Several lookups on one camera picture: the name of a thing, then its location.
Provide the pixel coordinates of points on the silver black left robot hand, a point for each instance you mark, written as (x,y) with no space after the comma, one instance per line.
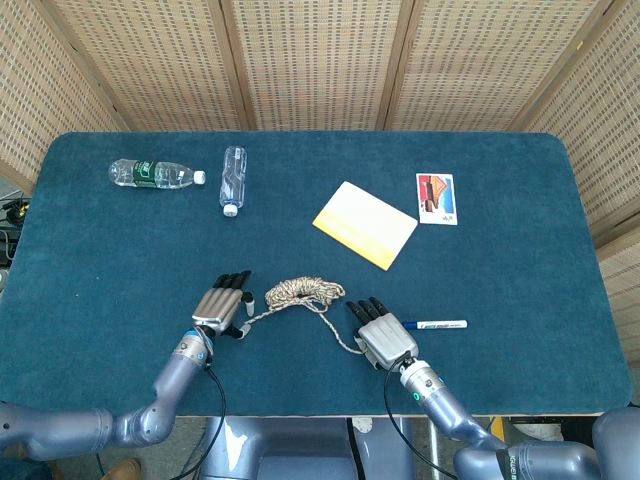
(220,305)

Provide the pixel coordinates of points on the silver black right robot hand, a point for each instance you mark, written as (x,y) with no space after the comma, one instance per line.
(390,342)

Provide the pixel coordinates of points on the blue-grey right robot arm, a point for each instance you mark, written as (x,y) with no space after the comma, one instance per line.
(450,410)

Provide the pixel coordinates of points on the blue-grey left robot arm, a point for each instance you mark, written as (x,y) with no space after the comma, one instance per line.
(175,380)

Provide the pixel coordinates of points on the blue whiteboard marker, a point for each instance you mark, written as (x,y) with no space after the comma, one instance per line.
(440,325)

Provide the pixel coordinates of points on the teal felt table cover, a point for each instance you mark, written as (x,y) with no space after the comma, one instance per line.
(150,240)

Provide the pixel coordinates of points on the yellow and white booklet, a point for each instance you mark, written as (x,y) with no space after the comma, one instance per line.
(365,225)

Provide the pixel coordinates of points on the clear unlabelled plastic bottle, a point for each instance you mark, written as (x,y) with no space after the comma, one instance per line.
(233,175)

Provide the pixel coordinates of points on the blue-grey robot torso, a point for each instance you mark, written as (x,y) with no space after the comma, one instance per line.
(300,450)

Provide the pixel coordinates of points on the green label plastic bottle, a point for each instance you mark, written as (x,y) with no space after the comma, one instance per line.
(145,173)

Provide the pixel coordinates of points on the colourful picture card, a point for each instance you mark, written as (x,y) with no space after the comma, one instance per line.
(436,197)

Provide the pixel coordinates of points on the brown leather shoe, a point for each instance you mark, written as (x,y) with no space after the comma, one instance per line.
(125,470)

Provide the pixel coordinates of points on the woven bamboo screen panel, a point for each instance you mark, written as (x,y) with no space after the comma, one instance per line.
(320,60)
(600,150)
(150,60)
(490,60)
(30,100)
(625,310)

